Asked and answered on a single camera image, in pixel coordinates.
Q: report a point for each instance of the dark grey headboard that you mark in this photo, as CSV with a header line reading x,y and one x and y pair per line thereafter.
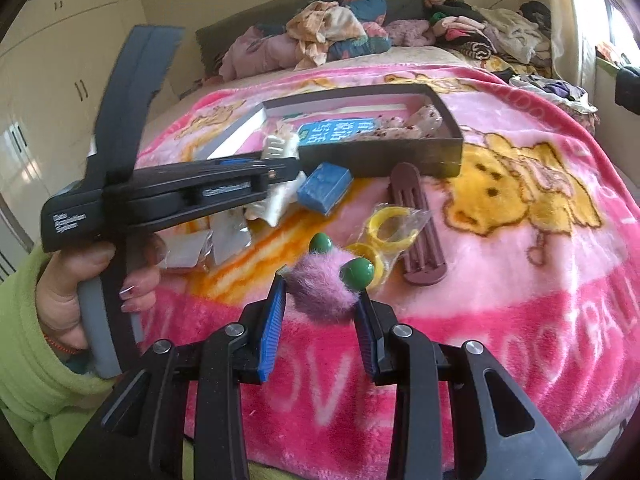
x,y
405,0

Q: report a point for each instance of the small blue box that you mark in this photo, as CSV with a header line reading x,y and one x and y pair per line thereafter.
x,y
325,187

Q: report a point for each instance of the pile of mixed clothes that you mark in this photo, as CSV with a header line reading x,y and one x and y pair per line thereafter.
x,y
500,35

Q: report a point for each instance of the blue printed card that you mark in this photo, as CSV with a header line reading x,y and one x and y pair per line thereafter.
x,y
335,132

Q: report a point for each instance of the clear plastic packet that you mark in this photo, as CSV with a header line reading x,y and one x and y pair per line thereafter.
x,y
187,250
230,235

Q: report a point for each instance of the white wardrobe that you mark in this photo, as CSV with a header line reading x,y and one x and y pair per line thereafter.
x,y
55,60

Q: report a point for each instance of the brown cardboard box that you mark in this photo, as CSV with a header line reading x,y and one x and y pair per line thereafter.
x,y
395,157

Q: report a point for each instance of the bed with beige sheet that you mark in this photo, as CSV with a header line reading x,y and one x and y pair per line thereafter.
x,y
380,62

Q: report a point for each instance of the brown comb hair clip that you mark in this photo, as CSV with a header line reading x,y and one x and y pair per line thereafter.
x,y
417,240

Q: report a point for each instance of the white claw hair clip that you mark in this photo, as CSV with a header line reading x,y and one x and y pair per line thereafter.
x,y
277,200

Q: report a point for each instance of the pink printed blanket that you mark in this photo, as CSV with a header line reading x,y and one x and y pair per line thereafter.
x,y
500,285

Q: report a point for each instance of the cream curtain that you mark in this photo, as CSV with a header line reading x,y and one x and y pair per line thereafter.
x,y
575,15

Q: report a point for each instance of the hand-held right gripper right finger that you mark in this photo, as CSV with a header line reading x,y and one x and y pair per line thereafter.
x,y
367,337

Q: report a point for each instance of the window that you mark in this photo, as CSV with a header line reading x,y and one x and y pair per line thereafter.
x,y
625,20

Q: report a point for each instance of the dark blue floral quilt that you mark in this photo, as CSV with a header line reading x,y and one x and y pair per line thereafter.
x,y
367,10

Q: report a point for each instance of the person's left hand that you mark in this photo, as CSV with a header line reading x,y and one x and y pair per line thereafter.
x,y
57,300

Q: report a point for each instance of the dark jacket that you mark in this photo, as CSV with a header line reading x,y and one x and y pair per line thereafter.
x,y
629,85

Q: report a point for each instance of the spotted white scrunchie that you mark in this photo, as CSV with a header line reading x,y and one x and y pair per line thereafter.
x,y
400,127

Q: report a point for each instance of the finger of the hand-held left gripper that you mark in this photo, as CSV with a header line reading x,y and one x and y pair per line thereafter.
x,y
240,161
200,200

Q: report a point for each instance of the pink fluffy garment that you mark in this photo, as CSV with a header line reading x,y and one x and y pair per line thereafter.
x,y
407,31

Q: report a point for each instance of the orange floral cloth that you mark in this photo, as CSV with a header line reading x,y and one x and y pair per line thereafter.
x,y
325,25

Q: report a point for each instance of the small orange cup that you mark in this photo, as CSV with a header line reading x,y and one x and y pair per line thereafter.
x,y
387,225

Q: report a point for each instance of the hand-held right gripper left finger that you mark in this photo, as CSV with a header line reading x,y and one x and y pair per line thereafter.
x,y
272,332

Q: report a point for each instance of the person's left forearm green sleeve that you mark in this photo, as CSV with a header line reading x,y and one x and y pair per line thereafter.
x,y
30,400

